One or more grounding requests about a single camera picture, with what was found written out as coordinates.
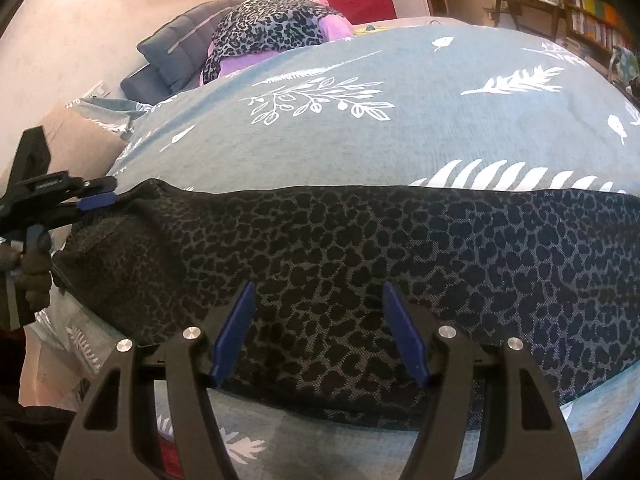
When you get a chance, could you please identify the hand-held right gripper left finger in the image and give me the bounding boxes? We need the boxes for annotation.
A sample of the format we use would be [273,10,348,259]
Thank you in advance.
[54,281,257,480]

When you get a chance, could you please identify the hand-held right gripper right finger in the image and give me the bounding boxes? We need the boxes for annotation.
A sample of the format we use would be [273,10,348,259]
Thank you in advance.
[382,281,585,480]

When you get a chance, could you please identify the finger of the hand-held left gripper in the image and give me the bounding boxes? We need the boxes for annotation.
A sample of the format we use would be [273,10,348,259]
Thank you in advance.
[74,177,119,195]
[65,192,119,214]

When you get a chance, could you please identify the dark leopard print pants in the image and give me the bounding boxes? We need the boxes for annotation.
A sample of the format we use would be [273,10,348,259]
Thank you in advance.
[50,179,640,431]

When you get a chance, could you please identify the person's left hand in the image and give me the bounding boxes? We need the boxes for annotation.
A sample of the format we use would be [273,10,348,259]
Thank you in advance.
[0,241,55,322]

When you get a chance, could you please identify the dark grey quilt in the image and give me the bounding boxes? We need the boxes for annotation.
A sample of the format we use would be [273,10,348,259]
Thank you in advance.
[121,0,247,107]

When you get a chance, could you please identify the blue-grey leaf print bedsheet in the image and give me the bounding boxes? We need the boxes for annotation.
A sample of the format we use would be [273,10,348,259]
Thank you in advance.
[20,15,640,480]

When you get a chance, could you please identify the grey leopard print cloth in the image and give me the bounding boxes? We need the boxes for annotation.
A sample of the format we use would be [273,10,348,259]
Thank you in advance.
[202,0,332,75]

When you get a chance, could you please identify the pink blanket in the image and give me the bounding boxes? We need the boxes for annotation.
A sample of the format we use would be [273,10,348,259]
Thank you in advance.
[200,0,355,86]

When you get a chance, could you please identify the bookshelf with books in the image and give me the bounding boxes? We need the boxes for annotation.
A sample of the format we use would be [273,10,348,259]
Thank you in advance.
[556,0,637,63]

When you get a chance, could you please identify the wooden wall shelf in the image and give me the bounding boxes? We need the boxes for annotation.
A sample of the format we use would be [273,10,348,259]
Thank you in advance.
[484,0,565,37]

